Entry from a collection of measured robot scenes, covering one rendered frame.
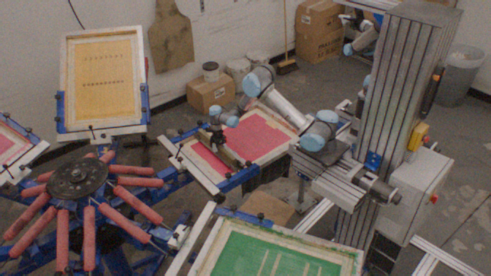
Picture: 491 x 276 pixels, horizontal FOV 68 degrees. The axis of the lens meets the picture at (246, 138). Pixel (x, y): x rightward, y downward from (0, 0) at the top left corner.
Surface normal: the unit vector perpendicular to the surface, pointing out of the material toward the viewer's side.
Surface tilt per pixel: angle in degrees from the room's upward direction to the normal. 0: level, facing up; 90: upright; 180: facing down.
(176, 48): 90
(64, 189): 0
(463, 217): 0
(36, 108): 90
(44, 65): 90
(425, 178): 0
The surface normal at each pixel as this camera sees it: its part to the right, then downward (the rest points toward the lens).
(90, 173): -0.03, -0.77
